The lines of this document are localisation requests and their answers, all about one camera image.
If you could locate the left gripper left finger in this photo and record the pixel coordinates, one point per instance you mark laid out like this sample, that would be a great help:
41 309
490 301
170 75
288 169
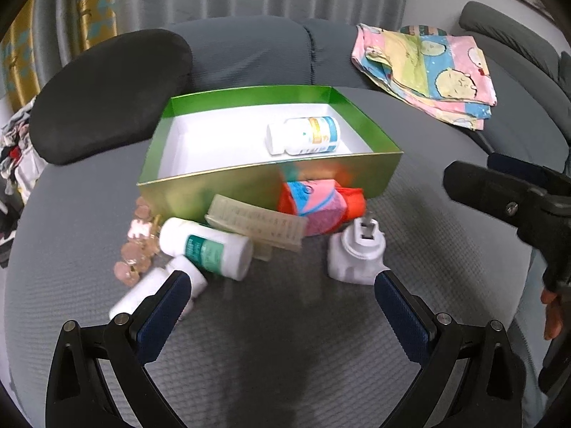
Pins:
77 394

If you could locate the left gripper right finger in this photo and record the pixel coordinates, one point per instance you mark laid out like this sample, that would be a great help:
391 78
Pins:
489 393

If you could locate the plain white plastic bottle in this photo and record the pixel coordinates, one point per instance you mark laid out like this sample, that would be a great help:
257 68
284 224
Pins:
152 282

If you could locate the white plug adapter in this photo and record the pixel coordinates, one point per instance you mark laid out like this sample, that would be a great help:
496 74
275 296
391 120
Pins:
355 255

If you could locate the white bottle green label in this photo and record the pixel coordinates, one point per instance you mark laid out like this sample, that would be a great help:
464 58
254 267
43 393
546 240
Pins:
212 250

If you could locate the red pink small carton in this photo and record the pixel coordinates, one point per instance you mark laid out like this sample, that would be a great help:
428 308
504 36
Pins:
325 204

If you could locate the translucent beige hair claw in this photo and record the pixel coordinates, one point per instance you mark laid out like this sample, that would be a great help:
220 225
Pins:
267 229

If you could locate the person's right hand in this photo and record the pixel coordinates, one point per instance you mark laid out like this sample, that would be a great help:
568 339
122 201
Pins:
555 276

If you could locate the grey armchair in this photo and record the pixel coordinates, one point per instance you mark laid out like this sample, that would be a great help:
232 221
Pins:
529 58

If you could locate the colourful cartoon folded cloth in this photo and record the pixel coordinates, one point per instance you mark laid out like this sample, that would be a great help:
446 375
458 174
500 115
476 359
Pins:
445 76

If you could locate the pink flower hair clip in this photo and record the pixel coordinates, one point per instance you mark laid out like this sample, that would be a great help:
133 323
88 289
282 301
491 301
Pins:
142 245

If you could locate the pile of clothes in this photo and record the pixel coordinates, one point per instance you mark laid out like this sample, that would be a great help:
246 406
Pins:
21 167

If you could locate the white bottle blue orange label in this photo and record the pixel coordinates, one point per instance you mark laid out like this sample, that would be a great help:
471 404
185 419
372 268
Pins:
303 136

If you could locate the green open cardboard box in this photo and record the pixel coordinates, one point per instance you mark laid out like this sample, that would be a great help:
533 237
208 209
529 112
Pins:
215 142

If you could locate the black round cushion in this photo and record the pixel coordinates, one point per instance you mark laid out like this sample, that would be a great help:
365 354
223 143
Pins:
111 95

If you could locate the gold patterned curtain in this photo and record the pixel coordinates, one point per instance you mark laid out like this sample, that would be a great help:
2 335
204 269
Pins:
43 37

